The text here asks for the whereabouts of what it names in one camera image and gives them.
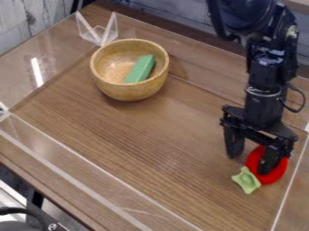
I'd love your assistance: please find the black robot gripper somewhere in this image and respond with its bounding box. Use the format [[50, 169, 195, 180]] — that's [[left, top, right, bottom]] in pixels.
[[219, 87, 298, 175]]

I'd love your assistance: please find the black cable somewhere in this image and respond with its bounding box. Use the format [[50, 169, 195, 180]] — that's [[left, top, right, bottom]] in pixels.
[[0, 206, 56, 231]]

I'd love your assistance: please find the red plush strawberry toy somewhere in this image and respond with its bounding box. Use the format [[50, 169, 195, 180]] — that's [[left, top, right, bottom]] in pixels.
[[230, 145, 288, 195]]

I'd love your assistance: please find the black table frame bracket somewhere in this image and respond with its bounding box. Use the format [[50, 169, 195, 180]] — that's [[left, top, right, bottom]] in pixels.
[[25, 189, 69, 231]]

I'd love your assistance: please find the clear acrylic tray wall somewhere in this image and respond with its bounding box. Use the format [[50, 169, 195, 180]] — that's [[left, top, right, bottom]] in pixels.
[[0, 16, 309, 231]]

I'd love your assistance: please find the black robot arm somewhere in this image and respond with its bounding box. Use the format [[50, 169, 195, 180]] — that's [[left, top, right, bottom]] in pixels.
[[206, 0, 302, 175]]

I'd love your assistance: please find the clear acrylic corner bracket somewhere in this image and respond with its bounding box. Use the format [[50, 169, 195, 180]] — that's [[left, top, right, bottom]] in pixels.
[[74, 12, 117, 47]]

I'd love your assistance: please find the green rectangular block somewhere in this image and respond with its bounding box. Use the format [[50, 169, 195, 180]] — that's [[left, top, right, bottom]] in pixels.
[[124, 54, 155, 83]]

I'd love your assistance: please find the light wooden bowl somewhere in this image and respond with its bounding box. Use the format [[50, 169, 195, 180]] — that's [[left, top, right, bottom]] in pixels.
[[89, 39, 169, 102]]

